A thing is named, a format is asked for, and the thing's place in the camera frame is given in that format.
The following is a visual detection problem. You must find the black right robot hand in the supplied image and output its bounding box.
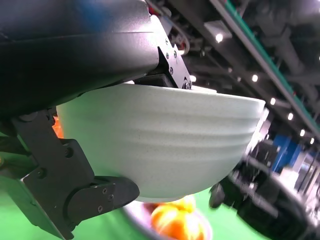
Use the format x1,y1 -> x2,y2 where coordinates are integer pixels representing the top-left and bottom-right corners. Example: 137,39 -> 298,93
208,139 -> 320,240

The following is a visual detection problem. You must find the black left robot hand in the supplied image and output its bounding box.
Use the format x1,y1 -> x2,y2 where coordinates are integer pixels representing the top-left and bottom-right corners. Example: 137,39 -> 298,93
0,0 -> 193,240

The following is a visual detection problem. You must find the orange striped croissant bread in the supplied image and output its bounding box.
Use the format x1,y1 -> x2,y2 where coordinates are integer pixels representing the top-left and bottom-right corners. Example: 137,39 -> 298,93
150,203 -> 206,240

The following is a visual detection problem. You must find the grey round bowl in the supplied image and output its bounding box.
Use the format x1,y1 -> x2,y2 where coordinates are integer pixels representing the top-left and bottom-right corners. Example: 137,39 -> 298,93
56,83 -> 266,203

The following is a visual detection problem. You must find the lavender round plate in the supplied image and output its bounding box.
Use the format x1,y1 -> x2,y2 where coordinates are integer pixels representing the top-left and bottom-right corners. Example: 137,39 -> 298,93
121,199 -> 213,240

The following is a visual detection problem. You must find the green tablecloth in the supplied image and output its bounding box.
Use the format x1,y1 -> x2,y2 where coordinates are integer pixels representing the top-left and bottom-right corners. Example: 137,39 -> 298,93
0,132 -> 266,240

